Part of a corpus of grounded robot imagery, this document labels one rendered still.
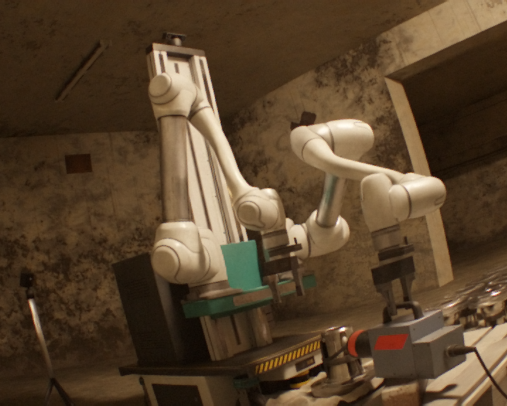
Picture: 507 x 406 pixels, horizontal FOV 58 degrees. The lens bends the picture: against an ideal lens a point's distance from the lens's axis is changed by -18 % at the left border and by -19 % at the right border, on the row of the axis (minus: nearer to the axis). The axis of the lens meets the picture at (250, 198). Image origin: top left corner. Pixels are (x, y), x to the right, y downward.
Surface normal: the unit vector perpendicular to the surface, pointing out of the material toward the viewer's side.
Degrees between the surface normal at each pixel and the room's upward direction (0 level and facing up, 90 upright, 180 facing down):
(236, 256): 90
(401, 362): 90
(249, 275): 90
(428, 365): 90
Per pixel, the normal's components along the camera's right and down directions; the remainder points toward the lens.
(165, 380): -0.67, 0.04
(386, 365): -0.90, 0.15
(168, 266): -0.32, 0.03
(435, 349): 0.38, -0.23
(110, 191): 0.63, -0.27
